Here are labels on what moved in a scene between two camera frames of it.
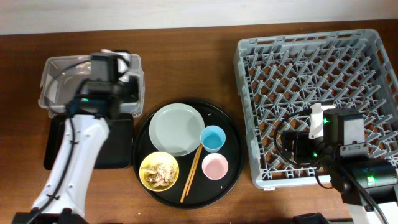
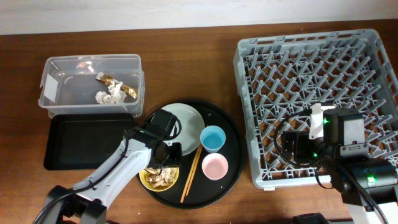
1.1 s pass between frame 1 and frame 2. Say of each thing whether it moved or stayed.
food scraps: stayed
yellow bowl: stayed
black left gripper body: moved
